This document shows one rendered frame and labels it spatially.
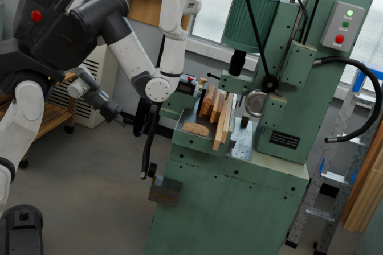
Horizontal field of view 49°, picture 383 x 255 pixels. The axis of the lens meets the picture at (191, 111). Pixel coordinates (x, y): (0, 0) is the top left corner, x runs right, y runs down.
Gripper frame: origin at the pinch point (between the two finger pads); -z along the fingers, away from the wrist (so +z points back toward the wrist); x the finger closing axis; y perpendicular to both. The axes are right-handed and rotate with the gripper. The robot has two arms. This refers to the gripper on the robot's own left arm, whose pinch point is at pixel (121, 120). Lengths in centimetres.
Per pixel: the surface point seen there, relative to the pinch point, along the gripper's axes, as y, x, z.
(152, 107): 12.5, 6.0, -6.2
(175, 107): 11.3, 19.9, -12.1
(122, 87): 99, -124, 9
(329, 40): 37, 79, -31
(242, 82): 30, 40, -24
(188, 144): -7.6, 33.2, -22.7
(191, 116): 7.0, 28.0, -18.2
